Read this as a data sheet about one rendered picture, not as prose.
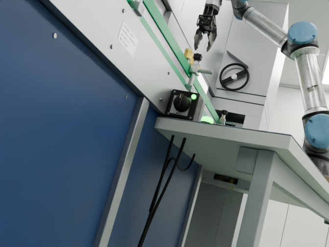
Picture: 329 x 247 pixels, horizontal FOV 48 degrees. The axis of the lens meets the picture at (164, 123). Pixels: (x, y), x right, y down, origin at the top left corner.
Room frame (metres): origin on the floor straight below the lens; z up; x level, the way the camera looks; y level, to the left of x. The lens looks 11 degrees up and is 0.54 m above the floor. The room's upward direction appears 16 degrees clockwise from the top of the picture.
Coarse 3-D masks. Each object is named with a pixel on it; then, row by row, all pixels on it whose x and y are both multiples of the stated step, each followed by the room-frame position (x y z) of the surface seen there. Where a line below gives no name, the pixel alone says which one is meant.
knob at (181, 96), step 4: (180, 96) 0.94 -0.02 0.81; (184, 96) 0.95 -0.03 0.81; (176, 100) 0.96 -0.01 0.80; (180, 100) 0.94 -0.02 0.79; (184, 100) 0.95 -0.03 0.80; (188, 100) 0.96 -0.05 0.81; (176, 104) 0.95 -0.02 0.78; (180, 104) 0.95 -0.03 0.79; (184, 104) 0.95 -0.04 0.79; (188, 104) 0.96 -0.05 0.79; (176, 108) 0.96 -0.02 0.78; (180, 108) 0.95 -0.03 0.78; (184, 108) 0.95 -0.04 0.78; (188, 108) 0.97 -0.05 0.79
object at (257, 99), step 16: (256, 0) 2.53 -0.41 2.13; (272, 16) 2.48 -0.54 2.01; (240, 32) 2.55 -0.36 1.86; (256, 32) 2.51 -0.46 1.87; (240, 48) 2.54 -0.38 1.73; (256, 48) 2.50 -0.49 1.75; (272, 48) 2.46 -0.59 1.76; (224, 64) 2.57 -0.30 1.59; (256, 64) 2.49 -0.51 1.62; (272, 64) 2.45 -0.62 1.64; (256, 80) 2.48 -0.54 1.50; (272, 80) 2.57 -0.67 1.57; (224, 96) 2.55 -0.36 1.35; (240, 96) 2.51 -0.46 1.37; (256, 96) 2.47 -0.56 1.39; (272, 96) 2.81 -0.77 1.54; (240, 112) 2.50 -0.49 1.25; (256, 112) 2.47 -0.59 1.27
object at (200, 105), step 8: (176, 96) 0.98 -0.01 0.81; (200, 96) 0.97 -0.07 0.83; (192, 104) 0.97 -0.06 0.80; (200, 104) 0.99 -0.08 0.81; (168, 112) 0.99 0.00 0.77; (176, 112) 0.98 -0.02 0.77; (184, 112) 0.97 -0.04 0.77; (192, 112) 0.96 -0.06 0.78; (200, 112) 1.01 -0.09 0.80; (192, 120) 0.96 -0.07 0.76; (200, 120) 1.03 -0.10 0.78
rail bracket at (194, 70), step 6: (198, 54) 1.12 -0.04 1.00; (198, 60) 1.12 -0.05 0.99; (192, 66) 1.12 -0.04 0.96; (192, 72) 1.12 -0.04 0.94; (198, 72) 1.12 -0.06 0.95; (204, 72) 1.11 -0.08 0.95; (210, 72) 1.11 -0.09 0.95; (192, 78) 1.12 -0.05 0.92; (186, 84) 1.12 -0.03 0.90; (192, 84) 1.13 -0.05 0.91; (192, 90) 1.13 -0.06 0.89
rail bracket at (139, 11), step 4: (136, 0) 0.70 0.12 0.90; (140, 0) 0.70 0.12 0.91; (132, 4) 0.69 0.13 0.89; (136, 4) 0.69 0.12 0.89; (140, 4) 0.69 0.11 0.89; (132, 8) 0.68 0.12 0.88; (136, 8) 0.69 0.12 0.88; (140, 8) 0.69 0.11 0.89; (136, 12) 0.70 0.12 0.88; (140, 12) 0.70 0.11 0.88; (140, 16) 0.71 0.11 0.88
